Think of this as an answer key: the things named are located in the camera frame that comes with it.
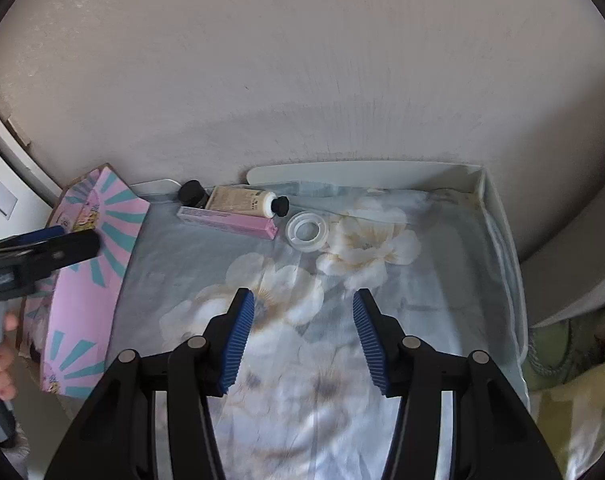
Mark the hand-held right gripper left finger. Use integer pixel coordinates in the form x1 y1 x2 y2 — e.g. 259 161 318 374
45 287 256 480

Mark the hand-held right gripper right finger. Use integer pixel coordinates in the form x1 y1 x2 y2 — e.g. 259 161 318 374
352 288 563 480

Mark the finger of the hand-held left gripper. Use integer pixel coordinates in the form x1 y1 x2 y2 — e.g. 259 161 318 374
0 224 68 257
16 230 102 287

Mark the cardboard box with pink flaps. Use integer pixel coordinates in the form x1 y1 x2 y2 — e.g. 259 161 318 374
15 162 150 398

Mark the person's left hand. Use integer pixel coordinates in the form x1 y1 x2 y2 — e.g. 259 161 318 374
0 311 19 402

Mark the white cabinet door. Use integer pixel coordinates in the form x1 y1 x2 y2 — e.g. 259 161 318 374
0 100 66 246

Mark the floral blue cloth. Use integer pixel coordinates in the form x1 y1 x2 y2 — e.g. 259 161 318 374
105 182 528 480

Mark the brown cardboard piece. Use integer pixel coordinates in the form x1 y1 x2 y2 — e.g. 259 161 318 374
6 110 33 148

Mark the clear tape roll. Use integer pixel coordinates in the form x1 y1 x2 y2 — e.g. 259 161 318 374
285 211 330 250

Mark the long pink box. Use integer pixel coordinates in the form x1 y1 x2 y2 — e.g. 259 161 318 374
176 206 278 241

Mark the small black jar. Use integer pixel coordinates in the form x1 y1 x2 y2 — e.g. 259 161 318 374
177 180 207 208

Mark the beige tube with black cap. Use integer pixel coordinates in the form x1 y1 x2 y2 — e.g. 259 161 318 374
205 185 289 219

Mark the white tray table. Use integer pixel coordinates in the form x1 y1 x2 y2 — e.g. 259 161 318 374
130 160 531 411

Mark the yellow green blanket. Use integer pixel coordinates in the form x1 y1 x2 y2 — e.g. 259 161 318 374
522 300 605 480

